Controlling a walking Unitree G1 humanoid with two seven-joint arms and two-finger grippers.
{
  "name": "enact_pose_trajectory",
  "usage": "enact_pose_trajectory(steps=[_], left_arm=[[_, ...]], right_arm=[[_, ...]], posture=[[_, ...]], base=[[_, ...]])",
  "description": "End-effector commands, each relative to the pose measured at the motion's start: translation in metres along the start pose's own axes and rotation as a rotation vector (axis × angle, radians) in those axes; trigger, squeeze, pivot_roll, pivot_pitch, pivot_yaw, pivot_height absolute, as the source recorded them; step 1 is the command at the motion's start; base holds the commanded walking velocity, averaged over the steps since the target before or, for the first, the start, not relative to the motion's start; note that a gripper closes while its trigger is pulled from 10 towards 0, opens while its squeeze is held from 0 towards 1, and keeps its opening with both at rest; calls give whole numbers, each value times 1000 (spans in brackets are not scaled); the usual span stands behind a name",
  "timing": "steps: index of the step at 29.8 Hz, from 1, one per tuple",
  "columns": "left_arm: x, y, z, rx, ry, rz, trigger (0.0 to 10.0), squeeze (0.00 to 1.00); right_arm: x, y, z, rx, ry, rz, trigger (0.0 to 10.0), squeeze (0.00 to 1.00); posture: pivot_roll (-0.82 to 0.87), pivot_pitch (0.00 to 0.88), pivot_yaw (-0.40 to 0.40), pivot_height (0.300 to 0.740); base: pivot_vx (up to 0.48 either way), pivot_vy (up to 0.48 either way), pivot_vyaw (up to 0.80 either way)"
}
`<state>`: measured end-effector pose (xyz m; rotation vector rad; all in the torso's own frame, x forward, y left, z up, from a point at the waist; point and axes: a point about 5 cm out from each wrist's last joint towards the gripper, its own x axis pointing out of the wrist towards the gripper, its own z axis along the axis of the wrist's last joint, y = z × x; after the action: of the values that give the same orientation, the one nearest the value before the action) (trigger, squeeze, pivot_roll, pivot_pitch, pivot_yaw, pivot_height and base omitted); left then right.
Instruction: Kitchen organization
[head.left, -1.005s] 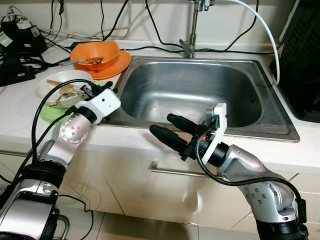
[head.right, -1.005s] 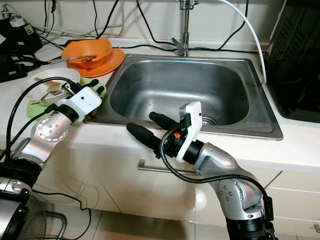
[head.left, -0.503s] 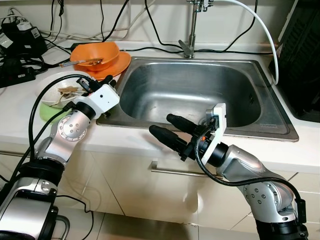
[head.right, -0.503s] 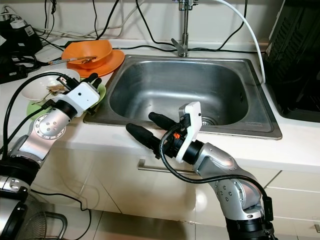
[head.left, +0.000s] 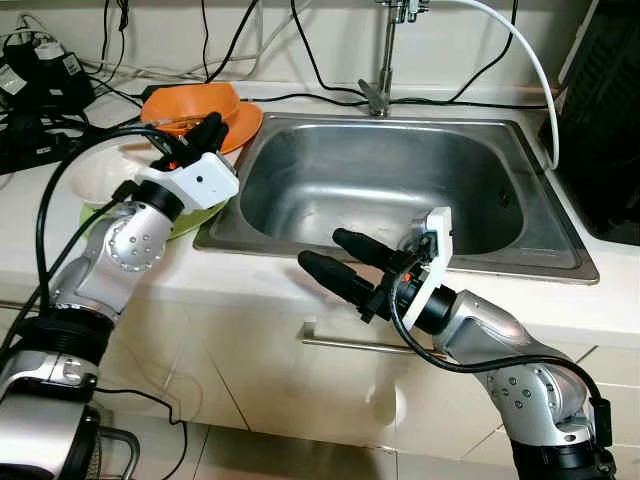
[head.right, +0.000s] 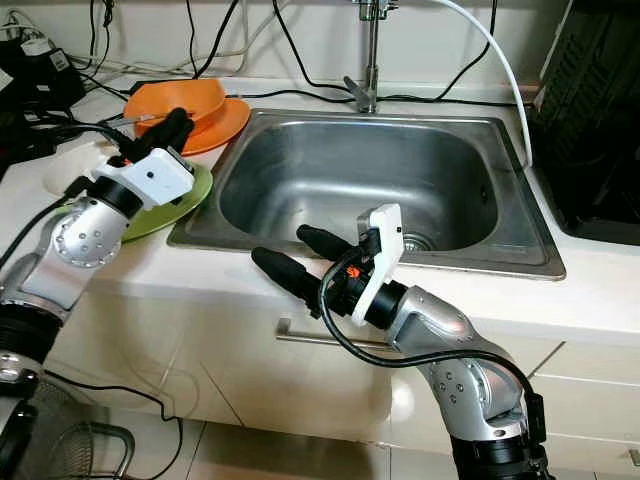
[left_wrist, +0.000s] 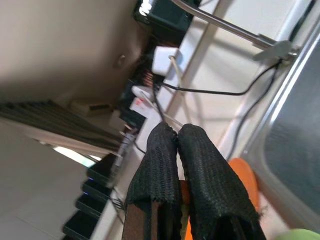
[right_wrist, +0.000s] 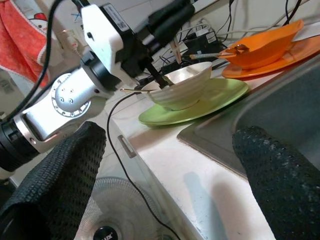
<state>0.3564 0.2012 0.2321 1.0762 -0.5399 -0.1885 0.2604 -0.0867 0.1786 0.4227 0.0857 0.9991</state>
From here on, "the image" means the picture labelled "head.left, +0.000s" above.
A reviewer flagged orange plate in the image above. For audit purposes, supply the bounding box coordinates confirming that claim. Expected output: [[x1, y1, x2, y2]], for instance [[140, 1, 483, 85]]
[[150, 100, 265, 157]]

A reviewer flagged white kitchen cabinet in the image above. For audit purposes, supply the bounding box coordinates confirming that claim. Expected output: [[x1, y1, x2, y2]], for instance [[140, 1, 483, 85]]
[[0, 295, 640, 480]]

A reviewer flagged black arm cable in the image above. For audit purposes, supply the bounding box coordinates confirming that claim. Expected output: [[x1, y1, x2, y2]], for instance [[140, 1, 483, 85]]
[[388, 255, 613, 441], [35, 128, 193, 336]]

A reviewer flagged thin black counter cable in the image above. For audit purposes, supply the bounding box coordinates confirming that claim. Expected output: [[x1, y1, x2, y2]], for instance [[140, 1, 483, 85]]
[[240, 90, 551, 109]]

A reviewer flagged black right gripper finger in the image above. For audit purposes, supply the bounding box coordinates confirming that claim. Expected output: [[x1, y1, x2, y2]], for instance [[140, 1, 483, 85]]
[[298, 250, 386, 306], [332, 228, 409, 271]]

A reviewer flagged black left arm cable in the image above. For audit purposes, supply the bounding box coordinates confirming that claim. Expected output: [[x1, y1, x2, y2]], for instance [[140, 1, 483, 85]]
[[35, 128, 193, 336]]

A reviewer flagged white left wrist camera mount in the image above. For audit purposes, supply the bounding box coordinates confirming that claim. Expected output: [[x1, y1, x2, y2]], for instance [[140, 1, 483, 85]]
[[133, 152, 241, 214]]

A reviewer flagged long metal drawer handle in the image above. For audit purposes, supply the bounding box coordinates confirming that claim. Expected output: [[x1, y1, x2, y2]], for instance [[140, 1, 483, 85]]
[[300, 320, 426, 358]]

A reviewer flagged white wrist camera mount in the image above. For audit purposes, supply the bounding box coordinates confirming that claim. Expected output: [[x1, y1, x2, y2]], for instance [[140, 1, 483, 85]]
[[400, 207, 454, 331], [133, 152, 241, 214]]

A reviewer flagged orange bowl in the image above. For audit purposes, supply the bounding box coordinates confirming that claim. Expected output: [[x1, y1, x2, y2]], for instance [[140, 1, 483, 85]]
[[140, 82, 242, 136]]

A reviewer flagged metal spoon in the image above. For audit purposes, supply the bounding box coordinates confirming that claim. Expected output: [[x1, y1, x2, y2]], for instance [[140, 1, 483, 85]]
[[155, 117, 201, 131]]

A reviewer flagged black power strip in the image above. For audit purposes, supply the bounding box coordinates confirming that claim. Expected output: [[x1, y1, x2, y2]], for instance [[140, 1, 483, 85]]
[[0, 112, 106, 176]]

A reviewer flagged chrome faucet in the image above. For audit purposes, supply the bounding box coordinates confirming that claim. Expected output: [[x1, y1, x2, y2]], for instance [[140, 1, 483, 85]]
[[358, 0, 426, 119]]

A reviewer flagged black plastic crate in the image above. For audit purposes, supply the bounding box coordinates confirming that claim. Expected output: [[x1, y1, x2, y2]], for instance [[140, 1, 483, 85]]
[[553, 0, 640, 246]]

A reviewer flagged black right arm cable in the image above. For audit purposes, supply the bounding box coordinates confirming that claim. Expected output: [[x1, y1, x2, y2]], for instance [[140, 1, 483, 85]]
[[388, 255, 613, 441]]

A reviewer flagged white ribbed bowl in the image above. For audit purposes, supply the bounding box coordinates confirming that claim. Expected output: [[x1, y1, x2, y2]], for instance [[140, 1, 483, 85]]
[[62, 135, 176, 208]]

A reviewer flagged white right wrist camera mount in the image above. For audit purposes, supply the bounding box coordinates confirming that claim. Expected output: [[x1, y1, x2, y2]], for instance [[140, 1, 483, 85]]
[[400, 207, 454, 331]]

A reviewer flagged green plate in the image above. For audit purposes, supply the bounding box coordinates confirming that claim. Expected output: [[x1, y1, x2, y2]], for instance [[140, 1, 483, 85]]
[[80, 195, 229, 243]]

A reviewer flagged black power adapter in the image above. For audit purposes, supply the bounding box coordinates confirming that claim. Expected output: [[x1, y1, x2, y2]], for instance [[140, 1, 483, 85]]
[[0, 32, 97, 113]]

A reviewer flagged stainless steel sink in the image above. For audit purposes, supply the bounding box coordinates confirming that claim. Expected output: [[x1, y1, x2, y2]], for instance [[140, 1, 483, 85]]
[[193, 110, 601, 286]]

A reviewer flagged white faucet hose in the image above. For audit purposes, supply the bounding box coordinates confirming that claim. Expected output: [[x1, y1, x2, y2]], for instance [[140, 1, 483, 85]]
[[430, 0, 563, 171]]

